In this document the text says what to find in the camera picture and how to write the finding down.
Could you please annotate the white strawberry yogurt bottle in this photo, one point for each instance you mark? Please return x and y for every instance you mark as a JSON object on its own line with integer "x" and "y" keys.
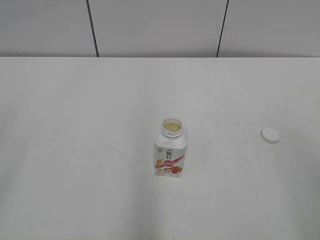
{"x": 170, "y": 148}

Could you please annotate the white round bottle cap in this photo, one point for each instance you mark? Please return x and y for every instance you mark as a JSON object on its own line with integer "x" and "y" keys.
{"x": 270, "y": 135}

